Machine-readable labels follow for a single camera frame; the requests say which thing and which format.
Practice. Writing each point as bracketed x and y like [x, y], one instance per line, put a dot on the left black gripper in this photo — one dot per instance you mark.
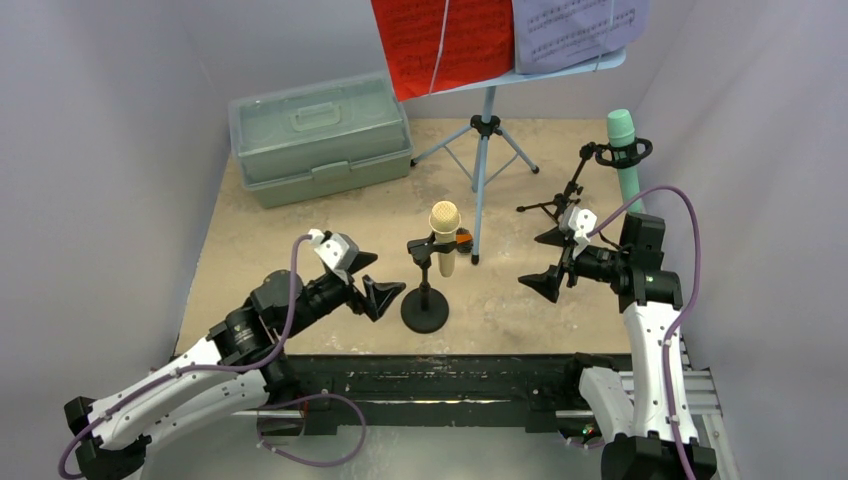
[378, 295]

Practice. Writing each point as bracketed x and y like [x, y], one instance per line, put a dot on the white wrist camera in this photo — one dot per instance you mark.
[576, 224]
[336, 251]

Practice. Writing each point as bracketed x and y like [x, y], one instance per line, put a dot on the lavender sheet music page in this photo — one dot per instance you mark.
[552, 35]

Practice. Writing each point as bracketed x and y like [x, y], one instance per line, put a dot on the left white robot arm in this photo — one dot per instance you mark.
[239, 365]

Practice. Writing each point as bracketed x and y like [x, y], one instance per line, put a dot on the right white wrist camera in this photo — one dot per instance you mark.
[576, 224]

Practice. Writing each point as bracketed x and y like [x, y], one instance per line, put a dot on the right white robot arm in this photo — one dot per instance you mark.
[648, 432]

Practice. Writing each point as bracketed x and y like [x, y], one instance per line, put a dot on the black round-base microphone stand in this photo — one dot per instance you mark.
[425, 310]

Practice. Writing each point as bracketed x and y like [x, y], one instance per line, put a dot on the light blue music stand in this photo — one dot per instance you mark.
[486, 125]

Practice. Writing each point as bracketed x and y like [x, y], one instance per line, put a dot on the orange black hex key set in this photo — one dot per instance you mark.
[464, 240]

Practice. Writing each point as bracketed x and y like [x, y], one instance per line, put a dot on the mint green microphone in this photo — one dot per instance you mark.
[621, 135]

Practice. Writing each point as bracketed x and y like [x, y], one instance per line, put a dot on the grey-green plastic toolbox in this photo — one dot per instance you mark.
[320, 139]

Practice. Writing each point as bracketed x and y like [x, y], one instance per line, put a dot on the black tripod microphone stand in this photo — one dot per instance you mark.
[602, 154]

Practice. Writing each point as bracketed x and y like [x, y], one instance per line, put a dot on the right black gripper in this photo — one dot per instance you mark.
[568, 257]

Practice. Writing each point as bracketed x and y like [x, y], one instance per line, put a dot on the cream yellow microphone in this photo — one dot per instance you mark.
[444, 221]

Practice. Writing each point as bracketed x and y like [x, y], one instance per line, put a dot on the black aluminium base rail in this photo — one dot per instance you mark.
[535, 392]

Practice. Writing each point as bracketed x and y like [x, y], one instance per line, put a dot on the red sheet music page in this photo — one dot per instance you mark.
[432, 46]

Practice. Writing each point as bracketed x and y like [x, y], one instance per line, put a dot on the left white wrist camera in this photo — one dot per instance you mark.
[336, 251]

